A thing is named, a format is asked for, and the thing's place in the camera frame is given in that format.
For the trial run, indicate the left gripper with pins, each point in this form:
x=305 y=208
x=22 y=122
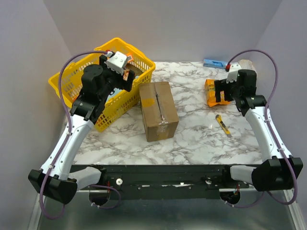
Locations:
x=125 y=85

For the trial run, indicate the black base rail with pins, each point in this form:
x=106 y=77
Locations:
x=156 y=182

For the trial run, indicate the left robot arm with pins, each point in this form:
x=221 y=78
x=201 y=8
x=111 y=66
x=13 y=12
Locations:
x=54 y=179

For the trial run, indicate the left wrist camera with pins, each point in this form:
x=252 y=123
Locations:
x=116 y=61

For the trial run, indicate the orange snack bag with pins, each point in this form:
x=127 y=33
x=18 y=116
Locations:
x=210 y=94

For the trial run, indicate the yellow utility knife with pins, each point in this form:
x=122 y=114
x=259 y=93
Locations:
x=222 y=125

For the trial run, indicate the beige paper bag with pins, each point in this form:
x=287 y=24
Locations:
x=246 y=64

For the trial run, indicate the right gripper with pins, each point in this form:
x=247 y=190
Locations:
x=219 y=89

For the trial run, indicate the light blue chips bag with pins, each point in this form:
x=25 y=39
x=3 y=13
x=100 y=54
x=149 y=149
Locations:
x=115 y=92

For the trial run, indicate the yellow plastic basket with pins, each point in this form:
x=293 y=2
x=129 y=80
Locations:
x=67 y=83

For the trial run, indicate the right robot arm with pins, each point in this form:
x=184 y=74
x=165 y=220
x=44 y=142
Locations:
x=279 y=169

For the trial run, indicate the orange barcode box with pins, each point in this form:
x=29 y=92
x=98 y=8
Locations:
x=129 y=57

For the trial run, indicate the blue box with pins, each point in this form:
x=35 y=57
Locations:
x=214 y=64

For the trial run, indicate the brown cardboard express box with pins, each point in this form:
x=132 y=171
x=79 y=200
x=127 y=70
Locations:
x=159 y=112

